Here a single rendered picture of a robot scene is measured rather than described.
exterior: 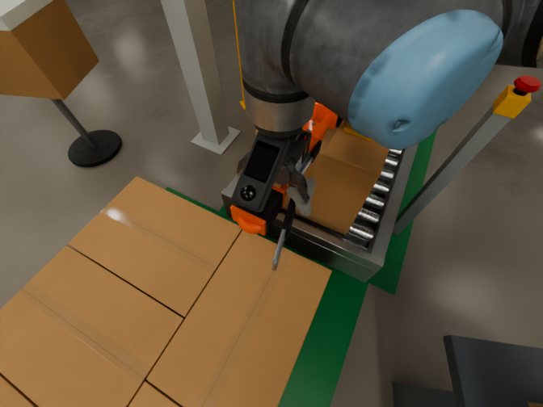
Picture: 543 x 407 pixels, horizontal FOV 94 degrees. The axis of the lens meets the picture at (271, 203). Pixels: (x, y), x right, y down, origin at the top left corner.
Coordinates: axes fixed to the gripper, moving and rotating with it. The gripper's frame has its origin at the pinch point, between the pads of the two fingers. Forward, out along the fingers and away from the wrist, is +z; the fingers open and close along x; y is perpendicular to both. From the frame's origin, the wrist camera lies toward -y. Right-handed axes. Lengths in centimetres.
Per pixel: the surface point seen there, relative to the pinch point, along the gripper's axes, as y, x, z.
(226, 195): 21, 33, 47
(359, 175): 30.3, -13.3, 16.8
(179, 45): 88, 107, 33
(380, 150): 39.4, -15.6, 13.5
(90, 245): -23, 71, 54
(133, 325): -36, 34, 54
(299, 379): -23, -28, 108
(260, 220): -5.1, -0.5, -2.0
